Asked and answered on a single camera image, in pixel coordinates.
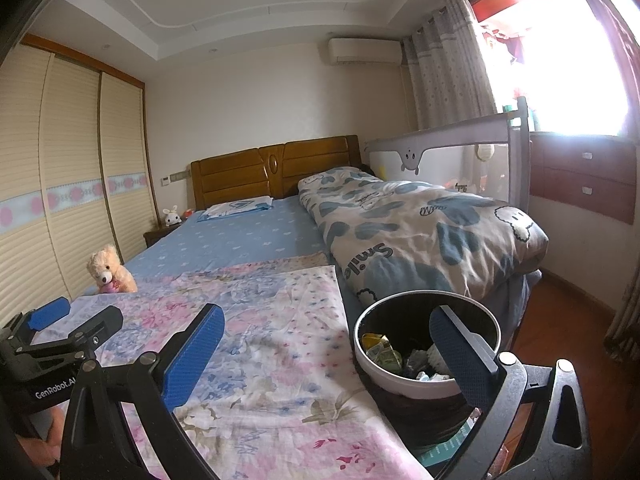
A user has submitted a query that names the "white air conditioner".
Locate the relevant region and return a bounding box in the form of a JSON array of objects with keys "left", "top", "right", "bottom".
[{"left": 327, "top": 36, "right": 403, "bottom": 66}]

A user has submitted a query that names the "white black trash bin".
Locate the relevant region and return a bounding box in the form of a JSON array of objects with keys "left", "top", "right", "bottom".
[{"left": 353, "top": 290, "right": 502, "bottom": 443}]

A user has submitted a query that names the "red-brown drawer cabinet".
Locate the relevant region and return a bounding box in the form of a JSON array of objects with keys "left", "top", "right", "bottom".
[{"left": 529, "top": 132, "right": 636, "bottom": 225}]

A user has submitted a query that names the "wooden nightstand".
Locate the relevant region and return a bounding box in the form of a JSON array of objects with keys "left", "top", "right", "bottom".
[{"left": 143, "top": 224, "right": 178, "bottom": 248}]

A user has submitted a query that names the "grey dotted curtain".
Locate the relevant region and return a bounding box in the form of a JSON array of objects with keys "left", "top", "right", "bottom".
[{"left": 402, "top": 0, "right": 498, "bottom": 131}]

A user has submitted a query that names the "bright window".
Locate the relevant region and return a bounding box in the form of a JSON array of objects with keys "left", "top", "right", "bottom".
[{"left": 470, "top": 0, "right": 636, "bottom": 136}]

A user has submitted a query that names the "person's left hand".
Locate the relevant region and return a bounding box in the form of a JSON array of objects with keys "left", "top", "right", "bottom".
[{"left": 24, "top": 404, "right": 66, "bottom": 471}]

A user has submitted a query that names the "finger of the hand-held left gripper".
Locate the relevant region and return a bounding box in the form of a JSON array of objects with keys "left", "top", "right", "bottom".
[
  {"left": 10, "top": 296, "right": 72, "bottom": 344},
  {"left": 30, "top": 305, "right": 124, "bottom": 360}
]

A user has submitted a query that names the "white green booklet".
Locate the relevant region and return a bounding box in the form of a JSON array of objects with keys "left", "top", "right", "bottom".
[{"left": 419, "top": 417, "right": 476, "bottom": 468}]

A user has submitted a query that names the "grey bed guard rail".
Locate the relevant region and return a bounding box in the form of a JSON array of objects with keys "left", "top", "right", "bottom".
[{"left": 367, "top": 97, "right": 532, "bottom": 211}]

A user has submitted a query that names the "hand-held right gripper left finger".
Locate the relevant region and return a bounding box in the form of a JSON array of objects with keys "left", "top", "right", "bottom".
[{"left": 60, "top": 302, "right": 226, "bottom": 480}]

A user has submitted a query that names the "beige teddy bear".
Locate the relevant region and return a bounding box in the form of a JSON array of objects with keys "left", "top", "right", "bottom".
[{"left": 86, "top": 244, "right": 138, "bottom": 295}]

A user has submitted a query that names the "cream slatted sliding wardrobe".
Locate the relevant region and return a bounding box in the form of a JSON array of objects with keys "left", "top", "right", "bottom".
[{"left": 0, "top": 32, "right": 161, "bottom": 331}]

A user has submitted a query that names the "white foam fruit net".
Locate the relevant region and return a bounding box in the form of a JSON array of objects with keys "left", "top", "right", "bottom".
[{"left": 426, "top": 346, "right": 455, "bottom": 378}]

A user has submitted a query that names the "blue white pillow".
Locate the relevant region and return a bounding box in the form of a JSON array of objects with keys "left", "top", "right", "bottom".
[{"left": 196, "top": 196, "right": 275, "bottom": 222}]

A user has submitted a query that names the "grey quilt with blue hearts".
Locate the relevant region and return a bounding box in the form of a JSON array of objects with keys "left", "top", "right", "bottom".
[{"left": 297, "top": 165, "right": 550, "bottom": 306}]

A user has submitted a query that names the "pink floral sheet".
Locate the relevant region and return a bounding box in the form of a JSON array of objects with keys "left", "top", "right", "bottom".
[{"left": 0, "top": 252, "right": 436, "bottom": 480}]

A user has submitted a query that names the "yellow wrapper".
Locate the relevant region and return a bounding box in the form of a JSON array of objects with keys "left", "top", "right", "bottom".
[{"left": 361, "top": 331, "right": 396, "bottom": 357}]

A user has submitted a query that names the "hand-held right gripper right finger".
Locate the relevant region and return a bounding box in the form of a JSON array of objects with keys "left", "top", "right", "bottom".
[{"left": 429, "top": 305, "right": 593, "bottom": 480}]

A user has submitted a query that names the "blue dotted bed sheet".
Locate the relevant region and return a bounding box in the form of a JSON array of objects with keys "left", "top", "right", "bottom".
[{"left": 122, "top": 195, "right": 333, "bottom": 293}]

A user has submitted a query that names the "wooden headboard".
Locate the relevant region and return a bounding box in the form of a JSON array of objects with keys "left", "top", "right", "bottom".
[{"left": 190, "top": 135, "right": 362, "bottom": 212}]

